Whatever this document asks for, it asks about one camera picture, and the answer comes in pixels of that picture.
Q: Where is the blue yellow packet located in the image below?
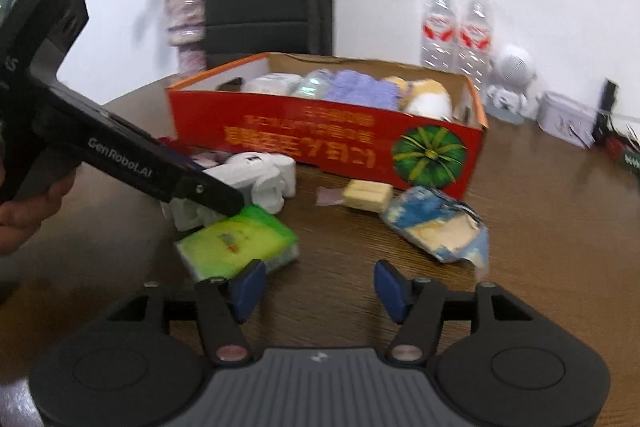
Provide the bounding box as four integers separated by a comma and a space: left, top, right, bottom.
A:
380, 186, 491, 270

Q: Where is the green tissue pack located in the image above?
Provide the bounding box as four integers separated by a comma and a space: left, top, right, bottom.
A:
174, 204, 301, 283

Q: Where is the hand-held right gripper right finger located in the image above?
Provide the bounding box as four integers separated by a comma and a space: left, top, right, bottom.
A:
375, 259, 533, 366

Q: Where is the black upright device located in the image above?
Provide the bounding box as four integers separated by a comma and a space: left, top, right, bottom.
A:
597, 78, 618, 138

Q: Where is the white tin box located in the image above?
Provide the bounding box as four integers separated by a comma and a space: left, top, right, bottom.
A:
537, 91, 598, 150

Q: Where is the clear water bottle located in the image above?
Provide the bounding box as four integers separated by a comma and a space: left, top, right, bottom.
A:
420, 0, 460, 72
456, 0, 493, 92

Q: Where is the person's left hand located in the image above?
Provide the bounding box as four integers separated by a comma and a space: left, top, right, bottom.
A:
0, 168, 79, 258

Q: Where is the red cardboard box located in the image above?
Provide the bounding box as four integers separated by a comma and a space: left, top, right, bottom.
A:
166, 52, 488, 200

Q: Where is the pale green plastic packet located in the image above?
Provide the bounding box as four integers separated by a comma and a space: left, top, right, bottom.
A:
290, 69, 336, 100

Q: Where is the red green packet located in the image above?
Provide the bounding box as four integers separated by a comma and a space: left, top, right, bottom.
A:
602, 127, 640, 175

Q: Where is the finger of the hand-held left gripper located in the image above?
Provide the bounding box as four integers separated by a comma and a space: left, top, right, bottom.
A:
161, 141, 217, 171
170, 171, 247, 219

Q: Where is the yellow eraser block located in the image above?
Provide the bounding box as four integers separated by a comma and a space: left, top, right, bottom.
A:
316, 179, 395, 212

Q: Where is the purple cloth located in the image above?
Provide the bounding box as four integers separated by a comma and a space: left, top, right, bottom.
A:
325, 69, 401, 112

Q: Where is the pink glass vase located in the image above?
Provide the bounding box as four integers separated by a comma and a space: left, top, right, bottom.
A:
164, 0, 208, 75

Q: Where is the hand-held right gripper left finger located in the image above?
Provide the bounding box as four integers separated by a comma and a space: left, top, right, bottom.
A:
107, 259, 268, 368

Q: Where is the yellow white plush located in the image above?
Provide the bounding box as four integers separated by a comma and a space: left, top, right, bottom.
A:
382, 76, 453, 120

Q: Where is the white robot figurine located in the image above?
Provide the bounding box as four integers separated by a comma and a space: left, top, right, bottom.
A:
484, 43, 542, 122

